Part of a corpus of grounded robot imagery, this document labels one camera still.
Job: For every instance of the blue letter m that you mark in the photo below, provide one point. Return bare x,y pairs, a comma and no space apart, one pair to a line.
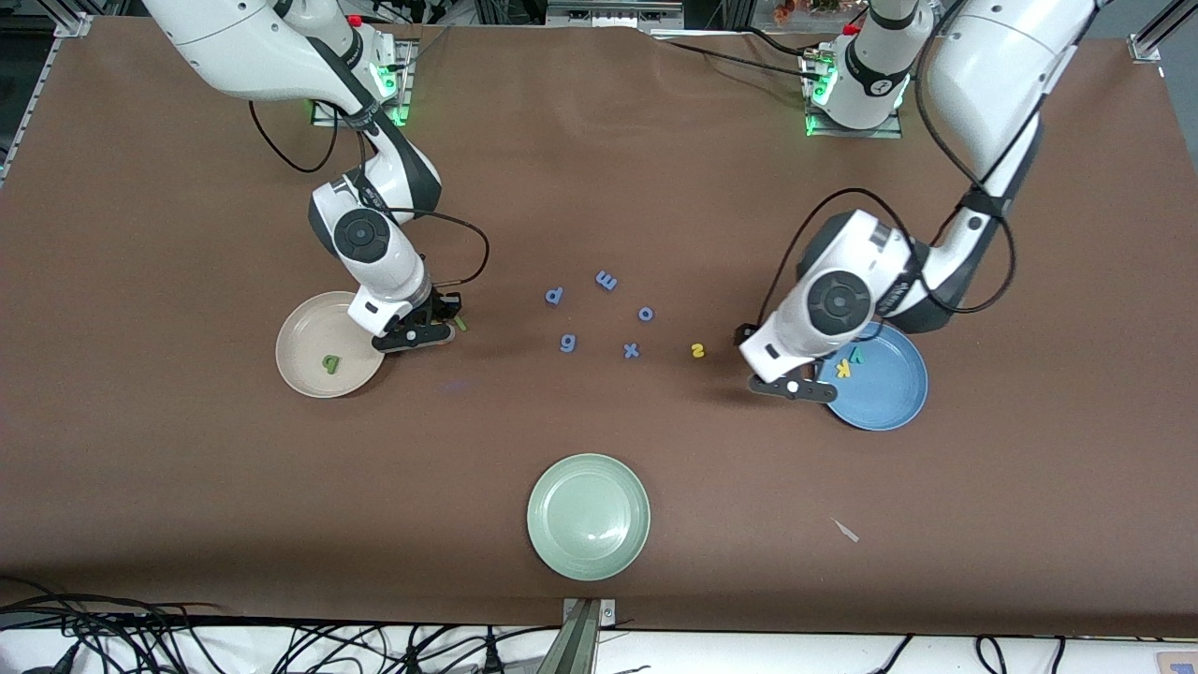
606,280

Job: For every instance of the aluminium side rail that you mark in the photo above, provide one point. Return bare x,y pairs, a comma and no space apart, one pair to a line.
67,26

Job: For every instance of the aluminium frame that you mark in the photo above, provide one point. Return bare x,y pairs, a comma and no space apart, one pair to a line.
608,11

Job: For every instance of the brown paper table cover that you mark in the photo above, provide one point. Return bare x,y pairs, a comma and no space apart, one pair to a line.
599,187

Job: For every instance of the metal bracket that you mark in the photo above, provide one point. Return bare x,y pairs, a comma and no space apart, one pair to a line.
580,637

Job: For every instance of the grey paper scrap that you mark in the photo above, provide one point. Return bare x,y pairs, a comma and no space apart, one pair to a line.
847,533

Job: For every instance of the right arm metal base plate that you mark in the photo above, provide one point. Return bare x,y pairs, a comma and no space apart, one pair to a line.
401,94

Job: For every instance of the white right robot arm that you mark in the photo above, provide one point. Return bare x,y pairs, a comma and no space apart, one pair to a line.
243,37

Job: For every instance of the pale green plate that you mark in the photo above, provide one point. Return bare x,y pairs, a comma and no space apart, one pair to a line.
588,517

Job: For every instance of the light brown plate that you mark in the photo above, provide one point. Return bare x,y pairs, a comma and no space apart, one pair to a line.
309,337

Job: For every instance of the blue letter g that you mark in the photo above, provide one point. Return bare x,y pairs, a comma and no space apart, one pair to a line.
568,348

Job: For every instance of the aluminium corner profile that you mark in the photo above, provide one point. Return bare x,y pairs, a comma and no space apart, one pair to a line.
1146,42

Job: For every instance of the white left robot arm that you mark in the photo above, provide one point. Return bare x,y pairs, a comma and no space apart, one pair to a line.
983,75

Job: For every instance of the blue plate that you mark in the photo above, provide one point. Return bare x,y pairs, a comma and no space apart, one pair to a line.
889,393

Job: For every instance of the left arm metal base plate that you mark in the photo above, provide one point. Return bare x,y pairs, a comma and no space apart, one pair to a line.
852,134

